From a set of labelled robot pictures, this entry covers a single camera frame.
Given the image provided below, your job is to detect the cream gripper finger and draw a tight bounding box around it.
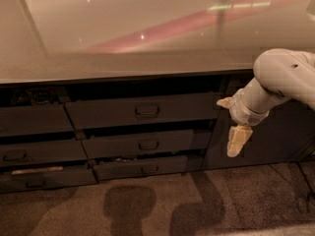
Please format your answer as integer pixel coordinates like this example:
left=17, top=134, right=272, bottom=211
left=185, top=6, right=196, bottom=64
left=217, top=97, right=231, bottom=109
left=226, top=125, right=253, bottom=157

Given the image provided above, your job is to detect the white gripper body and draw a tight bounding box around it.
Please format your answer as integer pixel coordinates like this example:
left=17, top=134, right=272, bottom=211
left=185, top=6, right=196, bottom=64
left=229, top=88, right=269, bottom=127

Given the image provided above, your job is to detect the dark drawer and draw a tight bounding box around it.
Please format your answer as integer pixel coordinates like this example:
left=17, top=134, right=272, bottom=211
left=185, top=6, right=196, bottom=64
left=65, top=92, right=219, bottom=130
left=0, top=166, right=96, bottom=193
left=0, top=140, right=87, bottom=167
left=94, top=155, right=203, bottom=181
left=0, top=104, right=73, bottom=137
left=82, top=129, right=214, bottom=159

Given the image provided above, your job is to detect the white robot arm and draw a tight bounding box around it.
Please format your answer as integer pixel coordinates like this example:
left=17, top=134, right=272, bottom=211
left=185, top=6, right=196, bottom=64
left=217, top=49, right=315, bottom=157

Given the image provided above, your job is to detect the dark cabinet door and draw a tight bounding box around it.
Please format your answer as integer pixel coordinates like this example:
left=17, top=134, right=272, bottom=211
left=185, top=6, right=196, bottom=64
left=201, top=72, right=315, bottom=171

